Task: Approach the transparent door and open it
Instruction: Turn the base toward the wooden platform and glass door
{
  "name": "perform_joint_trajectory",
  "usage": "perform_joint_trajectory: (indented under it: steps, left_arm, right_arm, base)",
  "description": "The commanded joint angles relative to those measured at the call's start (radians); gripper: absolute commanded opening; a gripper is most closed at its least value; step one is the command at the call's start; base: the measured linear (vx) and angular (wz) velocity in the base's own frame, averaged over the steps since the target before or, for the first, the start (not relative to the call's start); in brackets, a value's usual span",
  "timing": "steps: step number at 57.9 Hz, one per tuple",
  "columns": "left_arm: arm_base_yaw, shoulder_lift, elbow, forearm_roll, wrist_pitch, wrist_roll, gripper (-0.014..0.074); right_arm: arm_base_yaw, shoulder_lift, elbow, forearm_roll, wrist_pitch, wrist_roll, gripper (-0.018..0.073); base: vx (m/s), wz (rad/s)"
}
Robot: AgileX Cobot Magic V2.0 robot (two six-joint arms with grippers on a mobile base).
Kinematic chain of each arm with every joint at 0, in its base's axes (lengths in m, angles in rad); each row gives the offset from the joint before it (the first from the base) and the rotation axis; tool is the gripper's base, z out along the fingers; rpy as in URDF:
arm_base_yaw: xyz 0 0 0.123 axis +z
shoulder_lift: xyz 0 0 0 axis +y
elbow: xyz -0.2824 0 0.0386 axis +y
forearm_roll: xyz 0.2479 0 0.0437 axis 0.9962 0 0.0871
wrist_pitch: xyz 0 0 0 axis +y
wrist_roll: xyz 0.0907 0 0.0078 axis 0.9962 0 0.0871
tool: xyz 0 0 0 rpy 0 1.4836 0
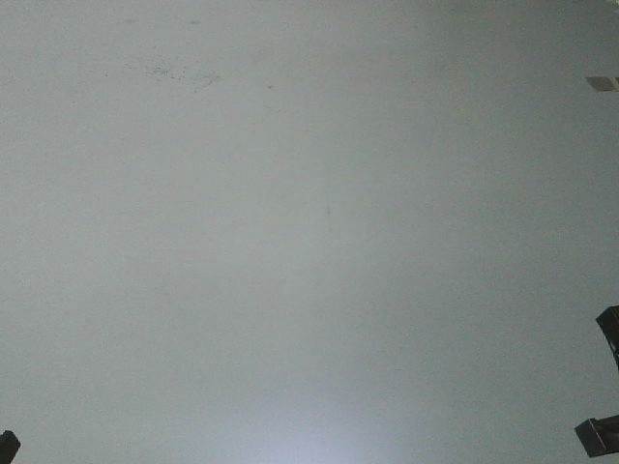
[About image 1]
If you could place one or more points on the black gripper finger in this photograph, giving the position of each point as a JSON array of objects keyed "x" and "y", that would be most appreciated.
[
  {"x": 599, "y": 437},
  {"x": 608, "y": 321},
  {"x": 9, "y": 446}
]

